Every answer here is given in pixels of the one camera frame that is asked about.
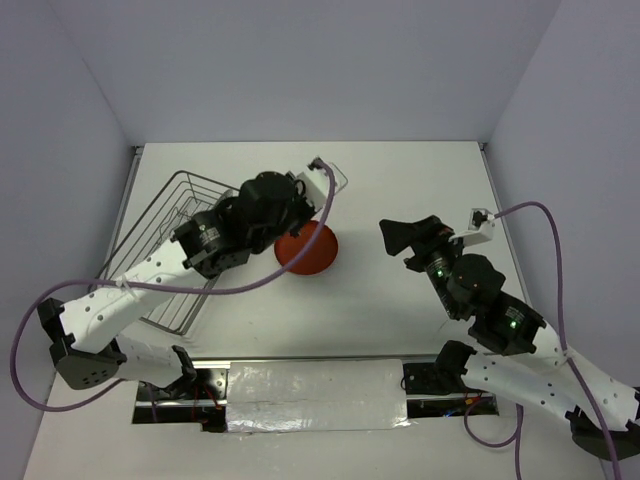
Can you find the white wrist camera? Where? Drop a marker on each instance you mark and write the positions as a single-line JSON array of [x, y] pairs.
[[316, 182], [480, 229]]

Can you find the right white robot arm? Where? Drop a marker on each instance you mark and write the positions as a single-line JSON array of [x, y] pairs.
[[524, 359]]

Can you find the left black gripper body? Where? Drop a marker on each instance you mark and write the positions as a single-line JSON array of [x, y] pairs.
[[297, 211]]

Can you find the metal wire dish rack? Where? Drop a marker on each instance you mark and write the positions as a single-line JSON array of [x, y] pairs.
[[183, 195]]

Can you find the orange fluted plate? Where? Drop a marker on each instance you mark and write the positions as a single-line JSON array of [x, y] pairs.
[[320, 257]]

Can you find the silver foil-covered base rail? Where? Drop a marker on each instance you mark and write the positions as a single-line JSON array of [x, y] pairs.
[[311, 396]]

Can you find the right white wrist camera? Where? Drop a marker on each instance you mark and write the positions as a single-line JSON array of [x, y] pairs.
[[480, 229]]

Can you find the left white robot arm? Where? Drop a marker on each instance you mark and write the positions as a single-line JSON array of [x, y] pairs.
[[88, 346]]

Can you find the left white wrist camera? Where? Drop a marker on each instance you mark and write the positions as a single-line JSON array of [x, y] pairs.
[[316, 182]]

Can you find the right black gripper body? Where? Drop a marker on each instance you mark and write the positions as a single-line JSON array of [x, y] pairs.
[[433, 255]]

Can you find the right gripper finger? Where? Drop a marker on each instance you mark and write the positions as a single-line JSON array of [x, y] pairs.
[[396, 248], [396, 233]]

